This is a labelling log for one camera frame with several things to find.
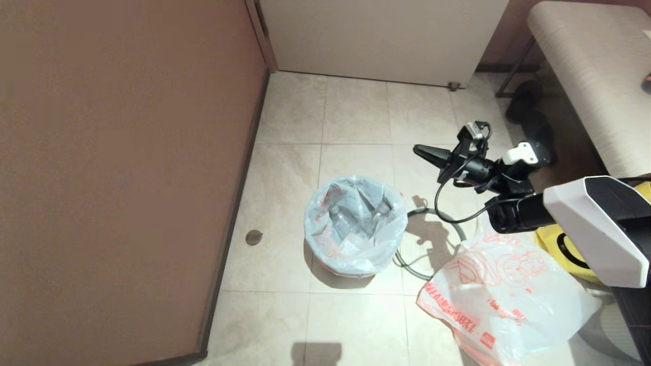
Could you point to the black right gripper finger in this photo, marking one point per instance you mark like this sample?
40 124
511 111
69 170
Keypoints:
436 161
432 151

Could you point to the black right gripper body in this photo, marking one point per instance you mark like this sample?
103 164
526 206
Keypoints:
473 170

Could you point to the used white red-print trash bag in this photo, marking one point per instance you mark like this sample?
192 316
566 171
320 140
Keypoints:
366 254

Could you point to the new white red-print plastic bag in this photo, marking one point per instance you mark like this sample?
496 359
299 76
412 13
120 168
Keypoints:
508 305

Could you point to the yellow fabric bag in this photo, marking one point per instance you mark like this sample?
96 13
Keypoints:
549 244

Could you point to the small metal door stop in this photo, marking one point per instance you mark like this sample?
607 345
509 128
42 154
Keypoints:
453 86

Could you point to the black slipper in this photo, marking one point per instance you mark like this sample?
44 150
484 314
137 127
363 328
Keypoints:
544 129
523 99

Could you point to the grey metal bench leg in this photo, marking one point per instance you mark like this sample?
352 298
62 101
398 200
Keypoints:
514 68

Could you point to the white door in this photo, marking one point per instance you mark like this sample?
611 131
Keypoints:
381 40

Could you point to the beige wood-grain bench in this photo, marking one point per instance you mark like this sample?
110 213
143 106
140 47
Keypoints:
595 76

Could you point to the red and black object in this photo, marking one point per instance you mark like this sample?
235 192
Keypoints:
647 84

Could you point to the round metal floor drain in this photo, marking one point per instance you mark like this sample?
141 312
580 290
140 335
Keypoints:
254 237

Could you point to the grey round cushion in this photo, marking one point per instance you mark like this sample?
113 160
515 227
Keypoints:
613 330

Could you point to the beige door frame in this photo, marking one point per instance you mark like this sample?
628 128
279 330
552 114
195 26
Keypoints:
262 35

